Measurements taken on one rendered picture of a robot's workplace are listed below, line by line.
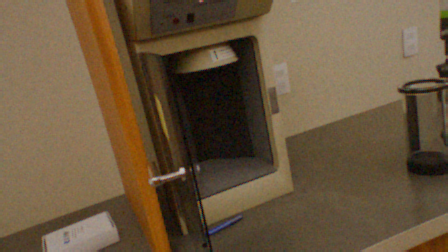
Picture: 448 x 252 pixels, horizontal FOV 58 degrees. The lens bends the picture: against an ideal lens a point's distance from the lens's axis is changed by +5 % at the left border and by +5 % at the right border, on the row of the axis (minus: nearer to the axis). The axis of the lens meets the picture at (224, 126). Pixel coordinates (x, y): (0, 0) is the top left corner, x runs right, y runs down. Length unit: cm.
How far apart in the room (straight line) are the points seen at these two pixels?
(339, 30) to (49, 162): 115
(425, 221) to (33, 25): 110
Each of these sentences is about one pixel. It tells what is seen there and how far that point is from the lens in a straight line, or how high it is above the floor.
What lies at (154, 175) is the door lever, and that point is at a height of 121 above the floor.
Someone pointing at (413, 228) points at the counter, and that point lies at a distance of 92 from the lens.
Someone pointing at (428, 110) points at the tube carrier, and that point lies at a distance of 107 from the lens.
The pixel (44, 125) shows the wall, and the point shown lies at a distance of 130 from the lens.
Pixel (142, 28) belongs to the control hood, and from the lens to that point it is 82.
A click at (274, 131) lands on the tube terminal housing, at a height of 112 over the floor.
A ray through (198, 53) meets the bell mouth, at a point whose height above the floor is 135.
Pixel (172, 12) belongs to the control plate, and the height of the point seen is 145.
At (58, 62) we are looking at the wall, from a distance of 128.
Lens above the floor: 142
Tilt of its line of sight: 15 degrees down
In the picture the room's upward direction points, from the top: 12 degrees counter-clockwise
